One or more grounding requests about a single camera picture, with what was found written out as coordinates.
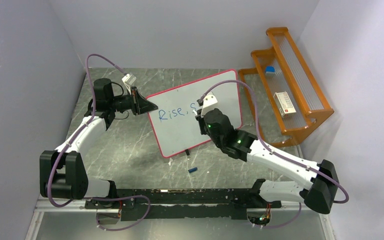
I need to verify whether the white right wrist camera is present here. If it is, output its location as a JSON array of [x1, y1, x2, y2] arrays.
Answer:
[[197, 92, 218, 117]]

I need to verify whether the white red small box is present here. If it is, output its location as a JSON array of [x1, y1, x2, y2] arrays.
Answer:
[[273, 91, 297, 118]]

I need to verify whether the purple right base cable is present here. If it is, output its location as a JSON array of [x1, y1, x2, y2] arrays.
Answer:
[[251, 202, 303, 230]]

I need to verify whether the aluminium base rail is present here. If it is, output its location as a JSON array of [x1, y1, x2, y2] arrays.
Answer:
[[34, 195, 328, 213]]

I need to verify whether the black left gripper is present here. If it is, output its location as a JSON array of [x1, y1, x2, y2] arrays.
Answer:
[[109, 87, 158, 116]]

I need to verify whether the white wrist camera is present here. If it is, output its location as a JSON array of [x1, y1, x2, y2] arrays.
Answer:
[[197, 92, 218, 117], [121, 73, 137, 95]]

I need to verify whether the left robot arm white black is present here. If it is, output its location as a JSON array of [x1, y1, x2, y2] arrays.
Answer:
[[39, 73, 158, 208]]

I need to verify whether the orange wooden tiered rack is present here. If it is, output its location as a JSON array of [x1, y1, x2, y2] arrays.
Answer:
[[238, 27, 334, 148]]

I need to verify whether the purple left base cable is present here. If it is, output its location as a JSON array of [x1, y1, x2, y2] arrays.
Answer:
[[94, 198, 151, 232]]

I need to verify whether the pink framed whiteboard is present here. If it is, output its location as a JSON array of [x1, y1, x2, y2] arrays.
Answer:
[[147, 69, 243, 158]]

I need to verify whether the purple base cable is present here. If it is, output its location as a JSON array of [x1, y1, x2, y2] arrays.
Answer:
[[251, 202, 303, 230], [94, 198, 151, 232]]

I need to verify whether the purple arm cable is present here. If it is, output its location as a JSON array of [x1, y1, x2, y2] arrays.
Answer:
[[196, 79, 350, 204], [46, 53, 151, 209]]

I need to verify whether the blue marker cap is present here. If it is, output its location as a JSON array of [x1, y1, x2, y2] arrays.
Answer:
[[188, 167, 198, 173]]

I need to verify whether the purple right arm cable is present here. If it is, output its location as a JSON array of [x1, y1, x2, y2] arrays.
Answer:
[[196, 79, 350, 204]]

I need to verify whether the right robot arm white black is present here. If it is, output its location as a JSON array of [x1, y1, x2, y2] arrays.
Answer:
[[195, 108, 339, 215]]

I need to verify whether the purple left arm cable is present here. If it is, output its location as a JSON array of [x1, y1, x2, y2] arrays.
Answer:
[[46, 53, 151, 209]]

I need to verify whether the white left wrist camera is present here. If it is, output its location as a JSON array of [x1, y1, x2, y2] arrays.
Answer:
[[121, 73, 137, 95]]

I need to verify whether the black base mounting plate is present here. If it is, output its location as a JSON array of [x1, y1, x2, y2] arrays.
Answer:
[[84, 188, 282, 221]]

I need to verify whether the blue eraser on rack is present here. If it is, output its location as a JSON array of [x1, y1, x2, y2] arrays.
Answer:
[[264, 65, 276, 78]]

